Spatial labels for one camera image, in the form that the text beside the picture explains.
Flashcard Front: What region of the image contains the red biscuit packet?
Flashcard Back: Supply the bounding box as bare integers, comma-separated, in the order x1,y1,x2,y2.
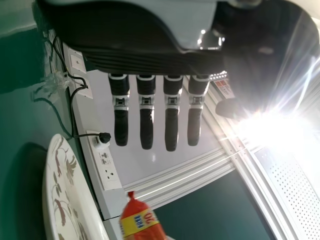
119,191,168,240

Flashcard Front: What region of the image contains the white socket strip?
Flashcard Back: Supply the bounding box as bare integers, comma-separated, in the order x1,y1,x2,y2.
61,42,125,222

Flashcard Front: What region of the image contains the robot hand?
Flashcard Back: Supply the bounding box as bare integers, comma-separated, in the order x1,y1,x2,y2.
37,0,320,153

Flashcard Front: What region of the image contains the black cable with plug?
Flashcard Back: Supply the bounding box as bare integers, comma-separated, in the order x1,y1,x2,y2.
51,36,112,145

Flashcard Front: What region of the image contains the white-and-orange plug adapter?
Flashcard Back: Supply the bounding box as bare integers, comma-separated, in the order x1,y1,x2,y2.
93,136,111,149

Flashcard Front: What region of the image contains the white ribbed rail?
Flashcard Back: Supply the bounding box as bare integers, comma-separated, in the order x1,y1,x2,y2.
123,147,237,210

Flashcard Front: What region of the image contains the plate with brown leaf pattern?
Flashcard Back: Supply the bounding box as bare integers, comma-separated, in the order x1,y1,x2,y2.
41,133,111,240

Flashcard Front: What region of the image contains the white perforated cable duct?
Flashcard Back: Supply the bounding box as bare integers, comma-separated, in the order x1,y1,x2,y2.
252,144,320,240

